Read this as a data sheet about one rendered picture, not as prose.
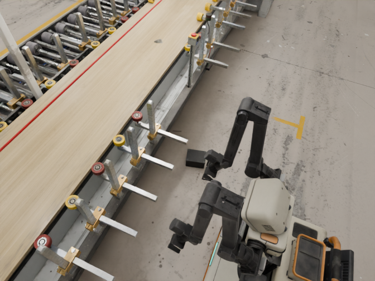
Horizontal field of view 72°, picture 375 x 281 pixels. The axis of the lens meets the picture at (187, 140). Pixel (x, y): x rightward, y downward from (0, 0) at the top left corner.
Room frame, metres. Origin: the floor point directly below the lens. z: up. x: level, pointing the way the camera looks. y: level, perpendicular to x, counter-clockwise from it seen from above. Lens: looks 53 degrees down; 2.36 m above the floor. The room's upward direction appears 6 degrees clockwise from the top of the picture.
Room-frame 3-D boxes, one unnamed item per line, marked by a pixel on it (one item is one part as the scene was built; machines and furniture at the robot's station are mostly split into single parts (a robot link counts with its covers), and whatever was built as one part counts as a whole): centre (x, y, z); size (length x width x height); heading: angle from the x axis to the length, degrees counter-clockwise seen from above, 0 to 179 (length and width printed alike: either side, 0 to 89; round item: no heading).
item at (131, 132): (0.96, 0.35, 0.91); 0.04 x 0.04 x 0.48; 72
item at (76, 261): (0.27, 0.52, 0.81); 0.43 x 0.03 x 0.04; 72
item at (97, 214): (0.50, 0.50, 0.82); 0.14 x 0.06 x 0.05; 162
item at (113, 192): (0.74, 0.42, 0.81); 0.14 x 0.06 x 0.05; 162
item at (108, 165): (0.72, 0.43, 0.89); 0.04 x 0.04 x 0.48; 72
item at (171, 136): (1.22, 0.21, 0.80); 0.43 x 0.03 x 0.04; 72
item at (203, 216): (0.36, -0.09, 1.40); 0.11 x 0.06 x 0.43; 161
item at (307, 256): (0.38, -0.71, 0.87); 0.23 x 0.15 x 0.11; 162
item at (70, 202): (0.57, 0.63, 0.85); 0.08 x 0.08 x 0.11
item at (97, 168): (0.81, 0.55, 0.85); 0.08 x 0.08 x 0.11
